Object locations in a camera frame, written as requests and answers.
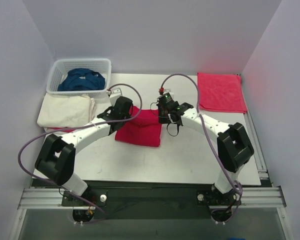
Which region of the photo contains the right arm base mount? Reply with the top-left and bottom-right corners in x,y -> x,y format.
196,189 -> 241,207

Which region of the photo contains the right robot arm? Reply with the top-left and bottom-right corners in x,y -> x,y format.
156,92 -> 255,204

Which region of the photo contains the crimson red t-shirt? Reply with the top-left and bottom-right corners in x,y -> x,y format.
114,109 -> 162,148

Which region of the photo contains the blue t-shirt in basket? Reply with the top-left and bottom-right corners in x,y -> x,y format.
57,68 -> 106,92

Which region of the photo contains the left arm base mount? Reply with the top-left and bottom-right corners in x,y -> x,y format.
61,187 -> 108,207

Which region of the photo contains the pink microfiber towel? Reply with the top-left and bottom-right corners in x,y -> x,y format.
197,72 -> 248,114

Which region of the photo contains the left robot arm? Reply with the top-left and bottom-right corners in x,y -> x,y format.
35,96 -> 133,206

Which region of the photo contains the aluminium mounting rail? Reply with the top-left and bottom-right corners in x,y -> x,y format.
18,187 -> 287,210

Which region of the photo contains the white plastic laundry basket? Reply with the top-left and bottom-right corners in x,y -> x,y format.
46,58 -> 112,99

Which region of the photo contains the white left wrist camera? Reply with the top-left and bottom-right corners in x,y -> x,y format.
106,87 -> 122,99

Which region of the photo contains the folded white t-shirt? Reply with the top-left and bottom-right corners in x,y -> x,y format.
37,93 -> 97,129

